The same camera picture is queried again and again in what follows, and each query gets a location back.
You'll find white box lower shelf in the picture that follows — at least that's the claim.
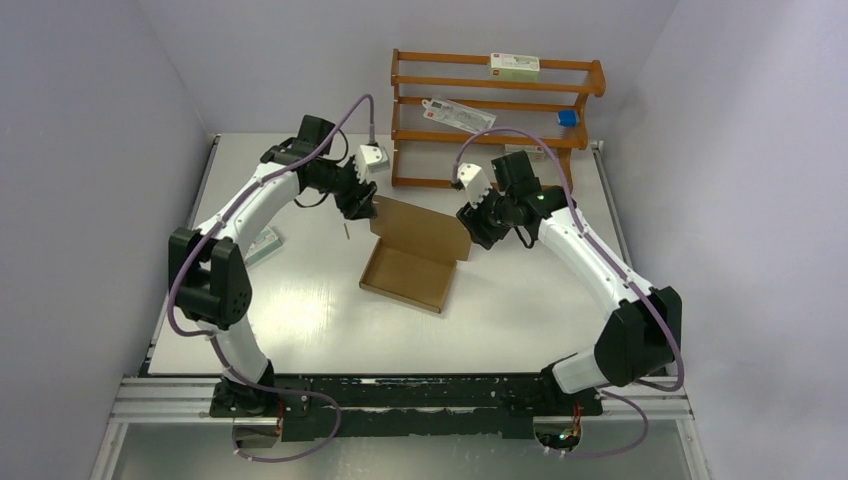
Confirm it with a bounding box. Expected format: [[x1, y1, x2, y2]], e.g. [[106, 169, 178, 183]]
[[503, 144, 547, 161]]

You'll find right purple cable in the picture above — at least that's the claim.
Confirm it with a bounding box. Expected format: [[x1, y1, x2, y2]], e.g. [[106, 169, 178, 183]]
[[451, 127, 686, 460]]

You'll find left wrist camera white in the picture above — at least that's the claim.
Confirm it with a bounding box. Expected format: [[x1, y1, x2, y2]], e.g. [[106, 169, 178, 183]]
[[354, 144, 391, 181]]

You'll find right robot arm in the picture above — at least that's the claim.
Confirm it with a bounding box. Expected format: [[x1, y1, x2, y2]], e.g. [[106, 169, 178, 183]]
[[453, 152, 682, 414]]

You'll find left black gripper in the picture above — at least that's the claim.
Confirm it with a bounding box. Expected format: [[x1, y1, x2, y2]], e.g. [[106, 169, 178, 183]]
[[310, 155, 379, 221]]

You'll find white green box top shelf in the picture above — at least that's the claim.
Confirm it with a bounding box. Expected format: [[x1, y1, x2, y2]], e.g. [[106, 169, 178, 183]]
[[489, 52, 541, 83]]

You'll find blue small cube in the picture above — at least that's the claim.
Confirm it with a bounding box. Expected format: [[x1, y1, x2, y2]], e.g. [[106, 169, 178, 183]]
[[557, 109, 581, 128]]

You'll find brown cardboard box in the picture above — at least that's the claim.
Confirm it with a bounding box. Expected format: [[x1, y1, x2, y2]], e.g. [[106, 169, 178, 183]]
[[359, 196, 471, 314]]

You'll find white flat package middle shelf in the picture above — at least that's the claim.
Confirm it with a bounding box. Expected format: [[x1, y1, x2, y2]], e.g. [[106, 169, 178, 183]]
[[421, 98, 497, 134]]

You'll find white green box on table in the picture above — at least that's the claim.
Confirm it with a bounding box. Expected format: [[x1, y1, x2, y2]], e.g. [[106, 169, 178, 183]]
[[244, 226, 283, 267]]

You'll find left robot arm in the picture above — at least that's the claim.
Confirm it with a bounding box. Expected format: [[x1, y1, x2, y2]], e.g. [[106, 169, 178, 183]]
[[165, 115, 390, 416]]

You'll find orange wooden shelf rack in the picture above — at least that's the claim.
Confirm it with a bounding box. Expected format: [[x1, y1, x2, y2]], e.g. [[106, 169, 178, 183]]
[[390, 49, 607, 188]]

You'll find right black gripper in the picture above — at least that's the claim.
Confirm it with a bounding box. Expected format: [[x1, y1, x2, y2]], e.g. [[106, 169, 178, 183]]
[[456, 181, 514, 250]]

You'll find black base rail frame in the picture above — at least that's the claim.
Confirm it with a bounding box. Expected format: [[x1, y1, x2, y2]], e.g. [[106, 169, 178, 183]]
[[109, 374, 693, 442]]

